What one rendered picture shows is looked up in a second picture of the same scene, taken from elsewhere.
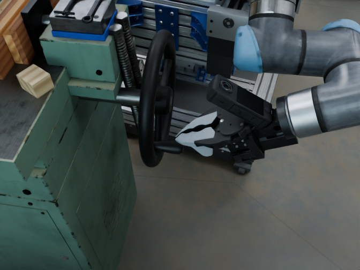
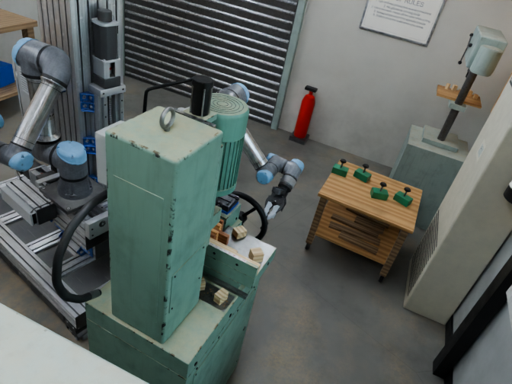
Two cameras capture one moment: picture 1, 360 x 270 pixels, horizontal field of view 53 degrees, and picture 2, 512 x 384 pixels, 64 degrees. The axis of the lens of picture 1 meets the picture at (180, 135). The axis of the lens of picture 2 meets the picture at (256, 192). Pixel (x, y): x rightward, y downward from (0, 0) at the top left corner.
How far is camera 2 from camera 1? 170 cm
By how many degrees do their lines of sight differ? 57
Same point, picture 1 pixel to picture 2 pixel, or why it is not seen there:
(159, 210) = not seen: hidden behind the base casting
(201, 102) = not seen: hidden behind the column
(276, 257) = not seen: hidden behind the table
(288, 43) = (273, 168)
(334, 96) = (294, 172)
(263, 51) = (272, 173)
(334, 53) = (280, 163)
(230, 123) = (279, 199)
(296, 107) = (289, 180)
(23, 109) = (250, 241)
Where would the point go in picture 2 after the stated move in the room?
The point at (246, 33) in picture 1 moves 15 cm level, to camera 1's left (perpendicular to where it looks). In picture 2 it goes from (266, 171) to (257, 187)
